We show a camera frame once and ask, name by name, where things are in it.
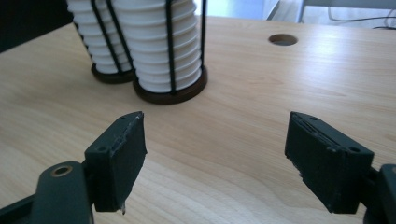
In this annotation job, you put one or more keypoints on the short stack of white cups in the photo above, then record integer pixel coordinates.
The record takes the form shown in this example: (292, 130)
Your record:
(90, 31)

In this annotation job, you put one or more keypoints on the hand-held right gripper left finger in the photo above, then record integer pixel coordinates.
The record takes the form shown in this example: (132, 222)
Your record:
(115, 168)

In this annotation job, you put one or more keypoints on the black curtain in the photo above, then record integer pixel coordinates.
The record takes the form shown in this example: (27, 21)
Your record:
(25, 21)

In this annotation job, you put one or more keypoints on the tall stack of white cups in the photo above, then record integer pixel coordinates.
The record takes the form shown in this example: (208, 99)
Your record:
(146, 46)

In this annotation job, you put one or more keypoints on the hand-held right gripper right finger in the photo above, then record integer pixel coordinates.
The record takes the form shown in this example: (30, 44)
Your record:
(327, 168)

